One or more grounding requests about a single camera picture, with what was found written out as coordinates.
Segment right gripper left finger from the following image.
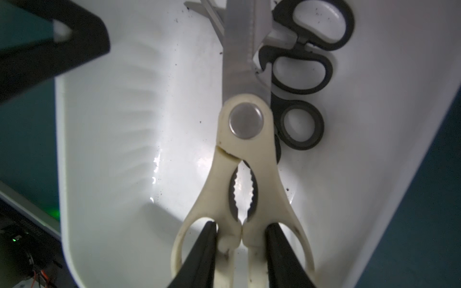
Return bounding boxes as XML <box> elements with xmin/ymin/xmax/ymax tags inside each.
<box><xmin>168</xmin><ymin>222</ymin><xmax>217</xmax><ymax>288</ymax></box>

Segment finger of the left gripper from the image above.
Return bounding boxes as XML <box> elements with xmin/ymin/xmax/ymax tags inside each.
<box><xmin>1</xmin><ymin>0</ymin><xmax>110</xmax><ymax>103</ymax></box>

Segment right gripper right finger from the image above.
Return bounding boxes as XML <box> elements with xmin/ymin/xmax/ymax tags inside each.
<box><xmin>265</xmin><ymin>223</ymin><xmax>315</xmax><ymax>288</ymax></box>

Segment cream white scissors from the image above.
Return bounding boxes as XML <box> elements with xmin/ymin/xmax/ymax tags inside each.
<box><xmin>171</xmin><ymin>1</ymin><xmax>315</xmax><ymax>288</ymax></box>

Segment white storage box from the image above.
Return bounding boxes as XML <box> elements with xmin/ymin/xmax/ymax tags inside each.
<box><xmin>56</xmin><ymin>1</ymin><xmax>461</xmax><ymax>288</ymax></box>

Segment small black handled scissors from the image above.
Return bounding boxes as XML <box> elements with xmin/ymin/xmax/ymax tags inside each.
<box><xmin>257</xmin><ymin>0</ymin><xmax>355</xmax><ymax>96</ymax></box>

